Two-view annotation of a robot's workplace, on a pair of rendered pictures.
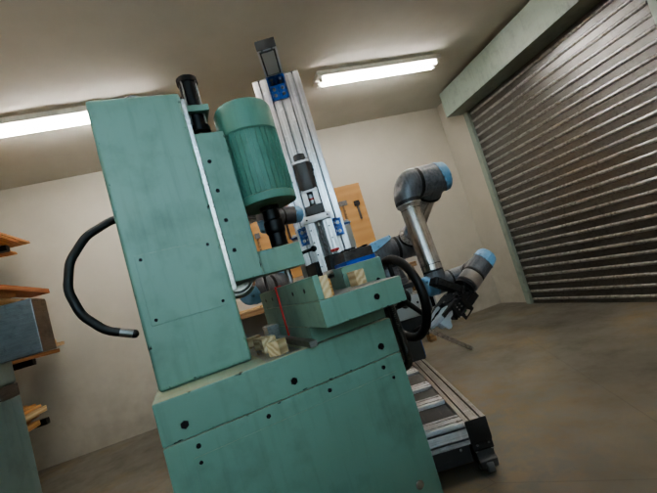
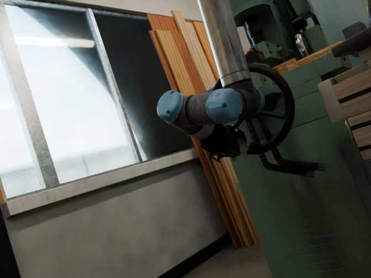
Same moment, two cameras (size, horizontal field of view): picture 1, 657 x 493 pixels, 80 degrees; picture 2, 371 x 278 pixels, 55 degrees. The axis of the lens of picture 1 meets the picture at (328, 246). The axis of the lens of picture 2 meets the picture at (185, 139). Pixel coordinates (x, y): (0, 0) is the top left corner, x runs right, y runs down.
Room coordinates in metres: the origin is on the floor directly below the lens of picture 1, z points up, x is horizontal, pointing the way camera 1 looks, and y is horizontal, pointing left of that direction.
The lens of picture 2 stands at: (2.09, -0.97, 0.69)
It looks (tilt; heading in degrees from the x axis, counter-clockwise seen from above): 5 degrees up; 147
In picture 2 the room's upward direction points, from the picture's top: 19 degrees counter-clockwise
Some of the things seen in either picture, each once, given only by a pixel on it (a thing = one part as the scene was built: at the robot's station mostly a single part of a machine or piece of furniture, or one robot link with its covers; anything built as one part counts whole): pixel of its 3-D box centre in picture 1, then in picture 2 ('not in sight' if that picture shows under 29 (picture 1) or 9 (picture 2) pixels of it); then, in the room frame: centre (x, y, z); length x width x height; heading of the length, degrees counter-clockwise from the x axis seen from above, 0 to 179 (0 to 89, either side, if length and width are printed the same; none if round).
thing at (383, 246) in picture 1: (383, 251); not in sight; (1.83, -0.24, 0.98); 0.13 x 0.12 x 0.14; 105
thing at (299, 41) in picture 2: (236, 279); (303, 46); (1.22, 0.31, 1.02); 0.12 x 0.03 x 0.12; 113
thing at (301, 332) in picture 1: (322, 322); (277, 103); (1.17, 0.08, 0.82); 0.40 x 0.21 x 0.04; 23
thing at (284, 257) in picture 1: (278, 262); (266, 55); (1.15, 0.16, 1.03); 0.14 x 0.07 x 0.09; 113
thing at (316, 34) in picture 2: not in sight; (314, 43); (1.23, 0.37, 1.02); 0.09 x 0.07 x 0.12; 23
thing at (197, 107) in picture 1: (192, 107); not in sight; (1.10, 0.27, 1.53); 0.08 x 0.08 x 0.17; 23
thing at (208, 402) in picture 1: (270, 364); (297, 116); (1.10, 0.25, 0.76); 0.57 x 0.45 x 0.09; 113
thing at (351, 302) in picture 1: (334, 300); (262, 94); (1.17, 0.03, 0.87); 0.61 x 0.30 x 0.06; 23
